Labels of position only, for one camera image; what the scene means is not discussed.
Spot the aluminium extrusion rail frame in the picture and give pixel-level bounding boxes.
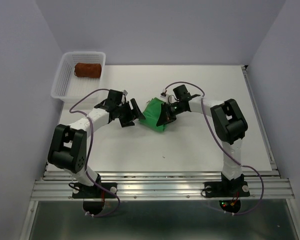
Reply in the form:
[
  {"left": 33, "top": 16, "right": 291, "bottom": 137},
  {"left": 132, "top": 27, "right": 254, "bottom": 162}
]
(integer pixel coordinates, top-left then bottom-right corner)
[{"left": 20, "top": 66, "right": 300, "bottom": 240}]

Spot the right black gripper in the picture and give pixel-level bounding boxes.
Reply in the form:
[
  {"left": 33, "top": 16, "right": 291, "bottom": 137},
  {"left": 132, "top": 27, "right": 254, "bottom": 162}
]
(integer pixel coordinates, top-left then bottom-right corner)
[{"left": 156, "top": 100, "right": 184, "bottom": 127}]

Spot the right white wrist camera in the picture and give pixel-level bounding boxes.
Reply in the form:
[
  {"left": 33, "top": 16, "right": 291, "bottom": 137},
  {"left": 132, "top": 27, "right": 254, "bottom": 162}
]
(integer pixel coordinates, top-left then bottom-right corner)
[{"left": 160, "top": 89, "right": 177, "bottom": 104}]

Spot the green microfiber towel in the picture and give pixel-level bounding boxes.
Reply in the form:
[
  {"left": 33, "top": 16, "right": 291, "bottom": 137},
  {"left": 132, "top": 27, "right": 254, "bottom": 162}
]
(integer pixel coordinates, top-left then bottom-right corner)
[{"left": 139, "top": 97, "right": 166, "bottom": 133}]

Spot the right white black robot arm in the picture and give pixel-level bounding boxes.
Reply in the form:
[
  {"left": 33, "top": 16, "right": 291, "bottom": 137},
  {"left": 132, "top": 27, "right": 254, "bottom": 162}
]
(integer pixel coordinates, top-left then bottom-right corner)
[{"left": 156, "top": 84, "right": 248, "bottom": 195}]

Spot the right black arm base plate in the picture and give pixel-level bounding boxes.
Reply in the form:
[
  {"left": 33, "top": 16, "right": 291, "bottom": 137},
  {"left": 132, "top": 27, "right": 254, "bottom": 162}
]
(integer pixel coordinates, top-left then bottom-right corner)
[{"left": 201, "top": 181, "right": 250, "bottom": 199}]

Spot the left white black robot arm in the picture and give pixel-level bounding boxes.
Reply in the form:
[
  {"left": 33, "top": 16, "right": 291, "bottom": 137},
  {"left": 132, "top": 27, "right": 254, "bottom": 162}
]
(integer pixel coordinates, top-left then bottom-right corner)
[{"left": 47, "top": 89, "right": 145, "bottom": 197}]

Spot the white perforated plastic basket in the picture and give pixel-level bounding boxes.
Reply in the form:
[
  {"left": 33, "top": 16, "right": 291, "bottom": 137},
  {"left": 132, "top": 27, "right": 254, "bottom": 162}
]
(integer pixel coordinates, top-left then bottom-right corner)
[{"left": 50, "top": 51, "right": 106, "bottom": 103}]

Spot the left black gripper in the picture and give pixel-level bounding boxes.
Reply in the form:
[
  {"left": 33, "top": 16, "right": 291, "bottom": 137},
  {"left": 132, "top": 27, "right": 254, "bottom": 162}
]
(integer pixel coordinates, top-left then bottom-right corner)
[{"left": 116, "top": 98, "right": 145, "bottom": 128}]

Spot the brown microfiber towel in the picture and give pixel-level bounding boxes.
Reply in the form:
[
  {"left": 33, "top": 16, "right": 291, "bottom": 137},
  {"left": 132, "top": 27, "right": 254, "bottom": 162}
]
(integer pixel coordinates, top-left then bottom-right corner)
[{"left": 74, "top": 62, "right": 102, "bottom": 79}]

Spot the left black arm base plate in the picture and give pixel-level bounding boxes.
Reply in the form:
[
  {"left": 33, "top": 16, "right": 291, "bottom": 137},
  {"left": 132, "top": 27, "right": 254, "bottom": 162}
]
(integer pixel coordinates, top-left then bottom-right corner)
[{"left": 68, "top": 182, "right": 116, "bottom": 199}]

